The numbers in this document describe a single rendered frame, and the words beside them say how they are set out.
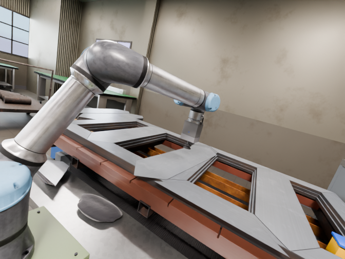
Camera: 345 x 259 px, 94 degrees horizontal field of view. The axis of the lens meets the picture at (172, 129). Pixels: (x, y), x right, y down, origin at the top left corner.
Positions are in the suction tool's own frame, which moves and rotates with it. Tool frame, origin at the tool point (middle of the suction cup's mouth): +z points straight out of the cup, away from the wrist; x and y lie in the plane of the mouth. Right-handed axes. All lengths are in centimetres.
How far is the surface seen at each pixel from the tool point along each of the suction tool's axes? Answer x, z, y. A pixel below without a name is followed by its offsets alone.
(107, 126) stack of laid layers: 5, 9, 66
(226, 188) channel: -23.6, 22.3, -23.2
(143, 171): 31.9, 5.8, 0.8
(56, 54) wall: -137, -55, 566
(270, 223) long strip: 18.0, 5.8, -44.8
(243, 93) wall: -233, -57, 33
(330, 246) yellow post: 9, 8, -62
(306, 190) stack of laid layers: -40, 8, -61
